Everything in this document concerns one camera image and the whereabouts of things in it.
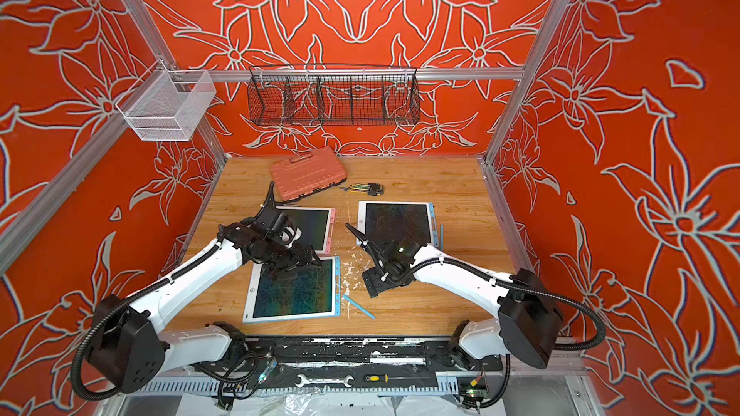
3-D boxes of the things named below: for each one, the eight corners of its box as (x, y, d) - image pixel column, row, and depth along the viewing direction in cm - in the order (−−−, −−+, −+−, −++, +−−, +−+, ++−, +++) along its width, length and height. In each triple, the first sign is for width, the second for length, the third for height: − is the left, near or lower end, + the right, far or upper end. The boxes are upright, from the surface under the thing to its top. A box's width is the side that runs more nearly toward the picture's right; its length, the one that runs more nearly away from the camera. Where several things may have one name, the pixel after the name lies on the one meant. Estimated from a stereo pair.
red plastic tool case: (284, 205, 105) (281, 197, 102) (273, 169, 117) (270, 162, 113) (347, 183, 112) (346, 176, 108) (331, 152, 123) (330, 144, 120)
